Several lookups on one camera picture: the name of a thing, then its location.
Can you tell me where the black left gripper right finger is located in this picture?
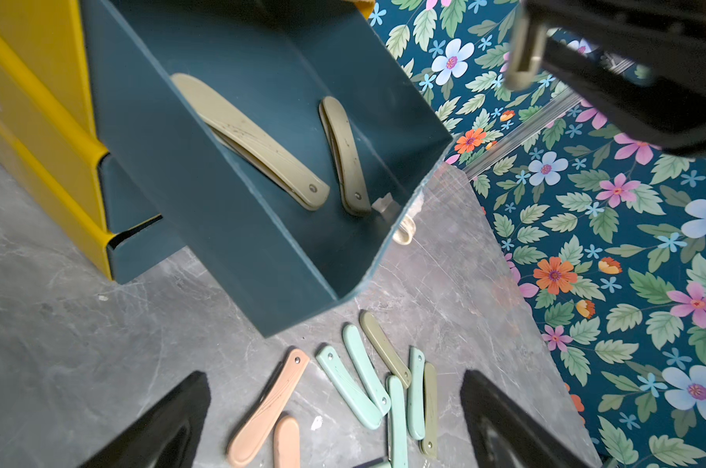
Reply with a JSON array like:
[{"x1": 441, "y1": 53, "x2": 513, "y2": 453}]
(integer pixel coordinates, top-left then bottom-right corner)
[{"x1": 459, "y1": 370, "x2": 587, "y2": 467}]

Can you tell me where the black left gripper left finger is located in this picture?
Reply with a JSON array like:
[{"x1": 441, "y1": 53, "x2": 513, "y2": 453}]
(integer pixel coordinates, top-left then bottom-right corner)
[{"x1": 82, "y1": 370, "x2": 211, "y2": 467}]

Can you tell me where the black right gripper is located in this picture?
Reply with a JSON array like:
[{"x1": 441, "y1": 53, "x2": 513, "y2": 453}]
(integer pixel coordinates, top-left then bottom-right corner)
[{"x1": 523, "y1": 1, "x2": 706, "y2": 157}]

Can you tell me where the olive knife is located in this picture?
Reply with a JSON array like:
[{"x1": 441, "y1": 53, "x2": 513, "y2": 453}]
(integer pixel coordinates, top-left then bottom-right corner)
[
  {"x1": 171, "y1": 73, "x2": 330, "y2": 212},
  {"x1": 420, "y1": 362, "x2": 438, "y2": 459},
  {"x1": 359, "y1": 310, "x2": 412, "y2": 388},
  {"x1": 319, "y1": 96, "x2": 372, "y2": 218},
  {"x1": 504, "y1": 3, "x2": 548, "y2": 92}
]

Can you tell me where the teal drawer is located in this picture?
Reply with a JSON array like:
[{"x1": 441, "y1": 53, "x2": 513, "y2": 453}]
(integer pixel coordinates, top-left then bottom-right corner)
[
  {"x1": 106, "y1": 216, "x2": 185, "y2": 284},
  {"x1": 98, "y1": 154, "x2": 160, "y2": 234},
  {"x1": 81, "y1": 1, "x2": 452, "y2": 337}
]

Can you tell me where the yellow drawer cabinet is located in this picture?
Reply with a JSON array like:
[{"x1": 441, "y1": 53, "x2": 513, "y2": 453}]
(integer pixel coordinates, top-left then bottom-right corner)
[{"x1": 0, "y1": 1, "x2": 113, "y2": 279}]

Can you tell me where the mint knife right slanted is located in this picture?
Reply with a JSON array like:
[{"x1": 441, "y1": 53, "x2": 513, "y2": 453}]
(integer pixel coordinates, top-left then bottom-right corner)
[{"x1": 407, "y1": 346, "x2": 426, "y2": 441}]

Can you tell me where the mint knife centre upright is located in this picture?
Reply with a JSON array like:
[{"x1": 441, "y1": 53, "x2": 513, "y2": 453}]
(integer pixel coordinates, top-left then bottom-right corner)
[{"x1": 386, "y1": 374, "x2": 409, "y2": 468}]

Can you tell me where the mint knife upper left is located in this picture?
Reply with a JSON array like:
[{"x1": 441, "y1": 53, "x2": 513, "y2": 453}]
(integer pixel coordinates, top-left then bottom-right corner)
[{"x1": 316, "y1": 344, "x2": 383, "y2": 430}]

